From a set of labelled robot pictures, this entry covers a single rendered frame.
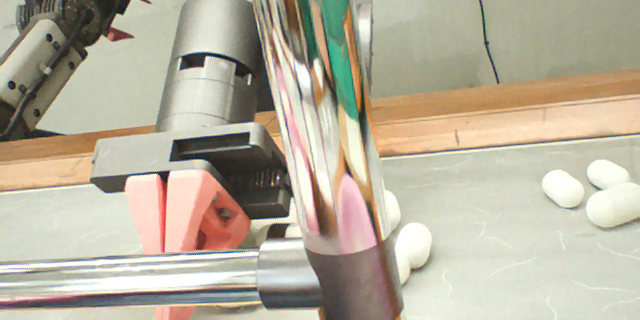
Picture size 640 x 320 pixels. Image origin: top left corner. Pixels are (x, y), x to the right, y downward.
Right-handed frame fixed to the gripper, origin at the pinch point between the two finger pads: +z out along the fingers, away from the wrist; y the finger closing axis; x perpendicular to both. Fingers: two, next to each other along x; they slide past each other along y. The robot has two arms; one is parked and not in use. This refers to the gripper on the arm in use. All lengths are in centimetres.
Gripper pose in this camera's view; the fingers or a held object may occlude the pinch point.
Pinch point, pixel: (172, 314)
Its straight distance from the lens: 36.1
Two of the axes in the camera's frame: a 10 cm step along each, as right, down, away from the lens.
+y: 9.5, -0.9, -2.9
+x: 2.9, 4.9, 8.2
